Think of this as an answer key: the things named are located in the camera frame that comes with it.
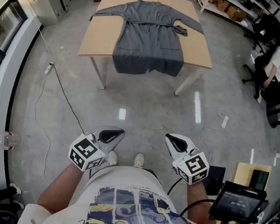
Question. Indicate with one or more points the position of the large cardboard box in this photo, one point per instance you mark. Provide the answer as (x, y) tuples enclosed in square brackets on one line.
[(235, 13)]

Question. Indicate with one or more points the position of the small wooden side table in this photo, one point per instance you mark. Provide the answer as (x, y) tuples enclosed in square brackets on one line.
[(242, 174)]

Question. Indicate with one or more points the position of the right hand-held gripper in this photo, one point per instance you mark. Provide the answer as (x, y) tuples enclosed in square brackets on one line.
[(192, 167)]

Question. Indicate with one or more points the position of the grey robe with belt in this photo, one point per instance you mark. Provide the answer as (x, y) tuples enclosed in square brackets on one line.
[(149, 39)]

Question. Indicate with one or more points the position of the black flat device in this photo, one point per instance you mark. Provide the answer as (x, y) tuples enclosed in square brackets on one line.
[(259, 179)]

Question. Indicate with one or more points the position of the clear plastic bottle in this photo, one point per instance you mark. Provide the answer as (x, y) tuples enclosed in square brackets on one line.
[(12, 141)]

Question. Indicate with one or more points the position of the white table leg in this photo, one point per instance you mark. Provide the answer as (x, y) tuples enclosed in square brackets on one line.
[(99, 74), (188, 82)]

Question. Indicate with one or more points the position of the person's white printed t-shirt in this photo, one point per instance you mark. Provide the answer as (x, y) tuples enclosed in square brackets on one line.
[(126, 178)]

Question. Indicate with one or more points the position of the small cardboard box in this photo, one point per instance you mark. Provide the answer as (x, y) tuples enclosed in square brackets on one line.
[(222, 4)]

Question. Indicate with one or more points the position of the person's left forearm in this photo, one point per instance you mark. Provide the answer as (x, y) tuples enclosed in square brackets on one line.
[(62, 188)]

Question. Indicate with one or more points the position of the person's right shoe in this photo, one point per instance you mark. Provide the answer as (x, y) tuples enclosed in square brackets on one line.
[(139, 160)]

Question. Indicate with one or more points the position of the white metal shelf rack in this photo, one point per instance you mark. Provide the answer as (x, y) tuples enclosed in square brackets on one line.
[(211, 7)]

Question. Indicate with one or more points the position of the white power strip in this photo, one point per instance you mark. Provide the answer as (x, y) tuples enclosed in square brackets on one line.
[(48, 68), (224, 122)]

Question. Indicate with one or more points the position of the person's shoe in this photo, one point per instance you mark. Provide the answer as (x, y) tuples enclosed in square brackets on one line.
[(112, 158), (139, 160)]

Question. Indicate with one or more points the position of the black office chair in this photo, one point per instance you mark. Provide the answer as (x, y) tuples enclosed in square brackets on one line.
[(260, 63), (264, 28)]

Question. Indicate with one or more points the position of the person's left shoe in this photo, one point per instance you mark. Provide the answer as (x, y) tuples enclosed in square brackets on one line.
[(112, 158)]

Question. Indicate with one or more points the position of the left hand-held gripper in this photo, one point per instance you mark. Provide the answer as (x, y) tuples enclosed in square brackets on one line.
[(86, 153)]

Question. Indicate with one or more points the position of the person's right forearm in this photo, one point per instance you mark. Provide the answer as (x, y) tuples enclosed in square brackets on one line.
[(198, 205)]

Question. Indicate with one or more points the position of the black monitor screen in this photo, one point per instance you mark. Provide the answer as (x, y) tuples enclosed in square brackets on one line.
[(237, 204)]

